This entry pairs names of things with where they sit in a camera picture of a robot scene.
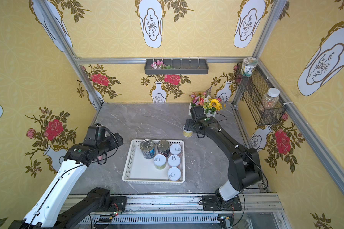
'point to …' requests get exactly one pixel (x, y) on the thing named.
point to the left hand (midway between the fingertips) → (109, 141)
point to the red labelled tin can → (163, 148)
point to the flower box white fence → (211, 105)
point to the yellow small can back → (187, 133)
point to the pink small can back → (174, 161)
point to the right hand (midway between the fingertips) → (197, 125)
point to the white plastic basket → (138, 169)
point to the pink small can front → (175, 149)
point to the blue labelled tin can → (147, 147)
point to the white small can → (159, 161)
